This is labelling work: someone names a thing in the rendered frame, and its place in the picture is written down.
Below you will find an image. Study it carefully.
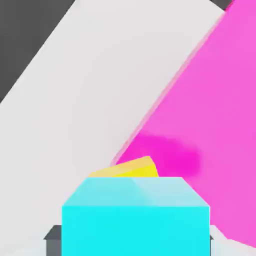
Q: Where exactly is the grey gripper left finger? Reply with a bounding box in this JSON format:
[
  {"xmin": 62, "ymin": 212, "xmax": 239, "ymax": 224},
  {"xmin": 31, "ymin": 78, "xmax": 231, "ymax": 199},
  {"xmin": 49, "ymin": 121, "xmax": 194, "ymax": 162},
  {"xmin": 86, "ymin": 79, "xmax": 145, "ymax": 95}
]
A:
[{"xmin": 25, "ymin": 224, "xmax": 63, "ymax": 256}]

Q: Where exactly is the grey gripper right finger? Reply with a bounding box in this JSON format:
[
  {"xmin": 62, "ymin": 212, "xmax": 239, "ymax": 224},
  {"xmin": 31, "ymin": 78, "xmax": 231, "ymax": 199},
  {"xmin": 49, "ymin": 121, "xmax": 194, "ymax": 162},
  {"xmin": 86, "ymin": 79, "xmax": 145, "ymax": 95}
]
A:
[{"xmin": 209, "ymin": 224, "xmax": 256, "ymax": 256}]

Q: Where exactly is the small cyan cube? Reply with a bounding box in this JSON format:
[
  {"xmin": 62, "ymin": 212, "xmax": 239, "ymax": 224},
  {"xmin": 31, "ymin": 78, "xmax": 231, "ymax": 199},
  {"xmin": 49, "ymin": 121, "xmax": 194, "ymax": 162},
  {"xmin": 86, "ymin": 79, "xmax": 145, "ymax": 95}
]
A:
[{"xmin": 61, "ymin": 176, "xmax": 211, "ymax": 256}]

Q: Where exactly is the small yellow cube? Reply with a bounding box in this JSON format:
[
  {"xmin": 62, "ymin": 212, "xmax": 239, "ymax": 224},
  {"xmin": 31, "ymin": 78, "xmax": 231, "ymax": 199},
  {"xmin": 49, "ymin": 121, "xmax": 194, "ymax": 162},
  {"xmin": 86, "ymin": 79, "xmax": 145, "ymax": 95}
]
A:
[{"xmin": 87, "ymin": 155, "xmax": 160, "ymax": 178}]

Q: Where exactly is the large pink box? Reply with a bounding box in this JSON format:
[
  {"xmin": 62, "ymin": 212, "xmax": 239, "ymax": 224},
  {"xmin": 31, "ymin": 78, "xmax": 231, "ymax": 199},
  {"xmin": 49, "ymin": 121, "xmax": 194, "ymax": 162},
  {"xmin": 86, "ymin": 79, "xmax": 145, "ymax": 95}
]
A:
[{"xmin": 109, "ymin": 0, "xmax": 256, "ymax": 249}]

